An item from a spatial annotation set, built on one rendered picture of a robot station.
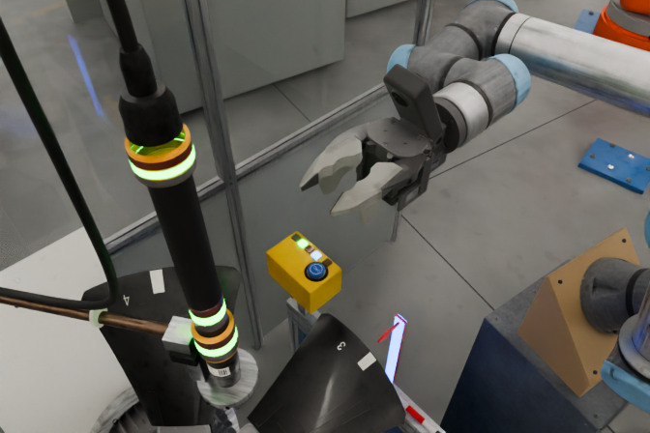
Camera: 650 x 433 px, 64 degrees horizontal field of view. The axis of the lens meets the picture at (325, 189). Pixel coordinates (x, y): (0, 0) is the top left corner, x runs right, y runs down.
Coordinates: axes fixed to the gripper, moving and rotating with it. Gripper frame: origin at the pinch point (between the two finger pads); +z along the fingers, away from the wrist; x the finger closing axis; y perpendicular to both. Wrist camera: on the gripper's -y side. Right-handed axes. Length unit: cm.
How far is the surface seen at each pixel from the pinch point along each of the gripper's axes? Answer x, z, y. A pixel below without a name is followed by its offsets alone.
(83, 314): 12.0, 24.4, 11.3
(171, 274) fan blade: 18.4, 12.2, 22.2
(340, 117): 70, -72, 67
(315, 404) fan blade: -1.3, 3.1, 47.0
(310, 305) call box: 21, -16, 64
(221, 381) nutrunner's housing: -1.2, 16.7, 18.1
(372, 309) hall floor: 49, -76, 166
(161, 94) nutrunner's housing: -1.1, 15.0, -19.5
